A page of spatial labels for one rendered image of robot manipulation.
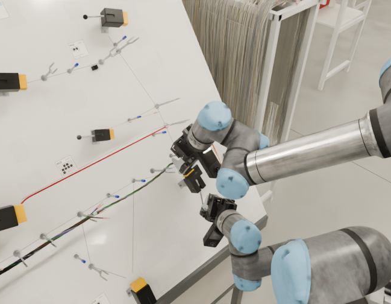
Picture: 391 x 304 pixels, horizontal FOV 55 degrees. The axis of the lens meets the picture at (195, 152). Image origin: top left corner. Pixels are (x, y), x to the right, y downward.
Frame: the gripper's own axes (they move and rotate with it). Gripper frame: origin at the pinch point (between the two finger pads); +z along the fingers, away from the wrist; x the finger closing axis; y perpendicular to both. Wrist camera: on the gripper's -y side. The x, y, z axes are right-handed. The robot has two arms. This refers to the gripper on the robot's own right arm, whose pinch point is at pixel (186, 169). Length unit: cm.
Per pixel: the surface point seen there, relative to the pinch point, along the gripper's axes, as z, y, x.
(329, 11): 121, 40, -291
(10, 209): -13, 19, 48
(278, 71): 44, 13, -105
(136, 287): 5.2, -16.0, 34.9
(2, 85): -22, 43, 32
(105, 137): -10.2, 21.4, 16.8
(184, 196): 10.3, -5.5, 2.5
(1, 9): -22, 64, 18
